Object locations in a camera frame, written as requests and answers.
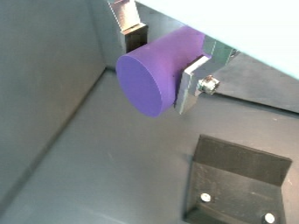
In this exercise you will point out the black cradle stand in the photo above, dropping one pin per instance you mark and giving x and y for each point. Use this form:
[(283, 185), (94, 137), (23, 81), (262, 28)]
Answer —
[(235, 184)]

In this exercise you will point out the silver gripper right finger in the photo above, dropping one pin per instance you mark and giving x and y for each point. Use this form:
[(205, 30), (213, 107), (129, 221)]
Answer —
[(197, 76)]

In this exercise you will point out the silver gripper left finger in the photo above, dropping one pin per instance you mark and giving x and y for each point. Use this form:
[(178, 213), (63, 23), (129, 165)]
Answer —
[(134, 30)]

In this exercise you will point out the purple cylinder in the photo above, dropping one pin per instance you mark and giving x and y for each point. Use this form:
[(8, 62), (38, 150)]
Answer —
[(150, 71)]

